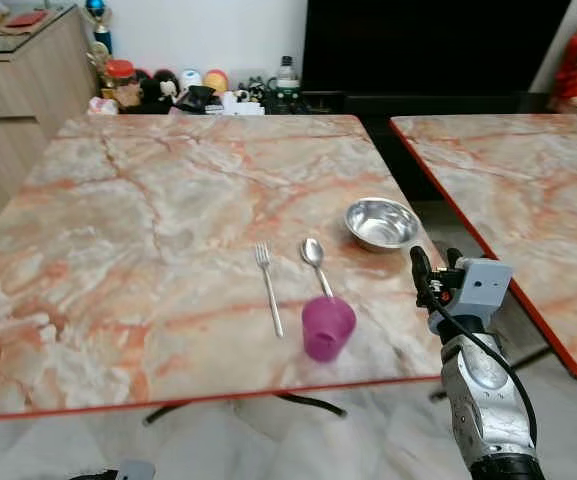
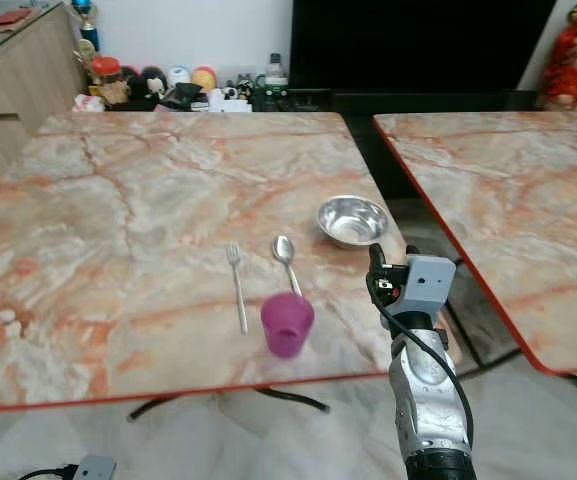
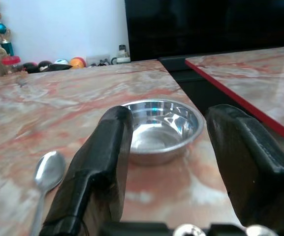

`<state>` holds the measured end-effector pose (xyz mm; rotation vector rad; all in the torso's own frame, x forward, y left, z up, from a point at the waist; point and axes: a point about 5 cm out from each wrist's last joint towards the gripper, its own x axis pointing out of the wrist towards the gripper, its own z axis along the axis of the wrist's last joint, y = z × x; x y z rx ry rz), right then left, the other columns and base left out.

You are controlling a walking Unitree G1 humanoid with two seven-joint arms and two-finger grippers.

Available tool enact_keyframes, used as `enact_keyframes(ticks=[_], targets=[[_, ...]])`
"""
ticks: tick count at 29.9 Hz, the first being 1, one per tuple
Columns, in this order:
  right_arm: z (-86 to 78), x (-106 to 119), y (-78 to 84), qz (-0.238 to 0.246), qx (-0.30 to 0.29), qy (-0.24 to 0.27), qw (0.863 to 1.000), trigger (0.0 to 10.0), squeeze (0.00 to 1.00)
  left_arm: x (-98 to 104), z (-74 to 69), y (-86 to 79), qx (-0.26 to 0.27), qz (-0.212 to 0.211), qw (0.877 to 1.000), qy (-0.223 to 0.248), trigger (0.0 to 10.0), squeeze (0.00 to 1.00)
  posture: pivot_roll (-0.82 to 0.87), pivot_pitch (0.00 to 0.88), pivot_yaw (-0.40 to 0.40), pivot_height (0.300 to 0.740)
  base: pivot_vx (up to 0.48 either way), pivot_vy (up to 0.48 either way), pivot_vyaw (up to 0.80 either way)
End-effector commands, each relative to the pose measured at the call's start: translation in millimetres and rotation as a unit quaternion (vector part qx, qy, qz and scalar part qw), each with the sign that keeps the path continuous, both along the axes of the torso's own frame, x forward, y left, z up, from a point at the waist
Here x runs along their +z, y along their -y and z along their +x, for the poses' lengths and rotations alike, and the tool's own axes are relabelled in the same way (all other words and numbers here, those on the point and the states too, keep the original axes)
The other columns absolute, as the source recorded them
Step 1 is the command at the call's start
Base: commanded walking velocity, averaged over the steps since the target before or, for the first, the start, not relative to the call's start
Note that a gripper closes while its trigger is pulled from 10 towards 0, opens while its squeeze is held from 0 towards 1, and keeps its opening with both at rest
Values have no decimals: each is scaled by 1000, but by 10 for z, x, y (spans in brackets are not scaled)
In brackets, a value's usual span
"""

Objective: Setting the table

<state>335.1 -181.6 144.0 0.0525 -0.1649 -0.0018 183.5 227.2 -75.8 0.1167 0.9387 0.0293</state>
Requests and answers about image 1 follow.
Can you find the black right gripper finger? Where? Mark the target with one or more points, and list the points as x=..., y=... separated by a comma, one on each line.
x=421, y=268
x=453, y=257

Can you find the stainless steel bowl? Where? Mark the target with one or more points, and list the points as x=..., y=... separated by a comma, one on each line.
x=382, y=224

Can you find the silver metal spoon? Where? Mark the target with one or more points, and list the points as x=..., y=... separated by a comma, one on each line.
x=313, y=252

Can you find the purple plastic cup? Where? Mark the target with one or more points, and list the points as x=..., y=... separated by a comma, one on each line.
x=328, y=328

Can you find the silver metal fork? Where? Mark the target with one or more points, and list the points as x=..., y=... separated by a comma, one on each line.
x=269, y=292

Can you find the black television screen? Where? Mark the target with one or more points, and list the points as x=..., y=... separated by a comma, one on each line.
x=433, y=45

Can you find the clear bottle with green label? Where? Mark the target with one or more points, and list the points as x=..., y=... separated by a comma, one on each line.
x=286, y=85

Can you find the small white box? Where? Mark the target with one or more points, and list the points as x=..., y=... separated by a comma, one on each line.
x=244, y=104

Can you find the orange yellow round toy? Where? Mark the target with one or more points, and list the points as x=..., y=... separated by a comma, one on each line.
x=216, y=81

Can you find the small black pouch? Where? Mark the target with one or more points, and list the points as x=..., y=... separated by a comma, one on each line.
x=200, y=99

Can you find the white round toy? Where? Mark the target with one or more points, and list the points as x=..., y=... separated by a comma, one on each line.
x=190, y=79

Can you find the black plush toy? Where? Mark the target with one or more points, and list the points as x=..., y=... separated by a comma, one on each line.
x=156, y=88

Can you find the jar with red lid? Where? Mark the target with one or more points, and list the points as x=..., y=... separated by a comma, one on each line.
x=120, y=80

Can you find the blue and gold trophy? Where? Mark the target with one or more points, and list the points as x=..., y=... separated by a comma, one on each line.
x=98, y=18

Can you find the light wooden cabinet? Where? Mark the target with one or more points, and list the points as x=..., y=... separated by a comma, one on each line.
x=18, y=110

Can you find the flat red case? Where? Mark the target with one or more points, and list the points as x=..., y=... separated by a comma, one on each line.
x=25, y=19

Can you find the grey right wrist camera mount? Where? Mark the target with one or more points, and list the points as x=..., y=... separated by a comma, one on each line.
x=484, y=284

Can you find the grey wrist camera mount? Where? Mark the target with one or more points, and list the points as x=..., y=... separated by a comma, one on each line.
x=135, y=471
x=484, y=284

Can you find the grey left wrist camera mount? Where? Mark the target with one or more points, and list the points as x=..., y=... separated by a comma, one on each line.
x=135, y=471

